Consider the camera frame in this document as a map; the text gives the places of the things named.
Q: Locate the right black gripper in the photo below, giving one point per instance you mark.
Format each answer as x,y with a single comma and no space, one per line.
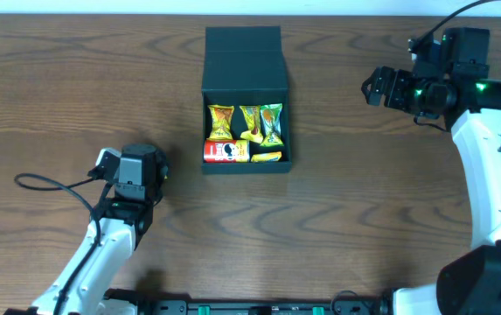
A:
379,78

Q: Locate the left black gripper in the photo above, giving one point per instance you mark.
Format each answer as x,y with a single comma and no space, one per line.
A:
158,165

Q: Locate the red Pringles can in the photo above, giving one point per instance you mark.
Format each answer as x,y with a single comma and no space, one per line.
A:
226,151

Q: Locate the yellow peanut butter packet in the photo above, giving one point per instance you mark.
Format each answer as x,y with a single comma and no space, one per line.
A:
221,122

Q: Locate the green snack packet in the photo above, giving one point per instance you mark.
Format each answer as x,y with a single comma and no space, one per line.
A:
271,118

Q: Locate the yellow chocolate cake packet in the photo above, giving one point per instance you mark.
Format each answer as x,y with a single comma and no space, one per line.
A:
252,119

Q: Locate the orange-yellow biscuit packet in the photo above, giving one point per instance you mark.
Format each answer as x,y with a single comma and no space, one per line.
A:
266,157

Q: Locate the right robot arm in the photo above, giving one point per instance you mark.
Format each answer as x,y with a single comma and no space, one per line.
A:
472,283

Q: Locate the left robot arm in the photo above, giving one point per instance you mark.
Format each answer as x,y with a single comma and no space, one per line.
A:
114,232

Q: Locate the dark green open gift box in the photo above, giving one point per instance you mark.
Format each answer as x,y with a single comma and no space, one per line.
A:
245,66

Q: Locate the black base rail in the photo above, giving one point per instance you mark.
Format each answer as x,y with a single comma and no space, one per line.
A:
344,303

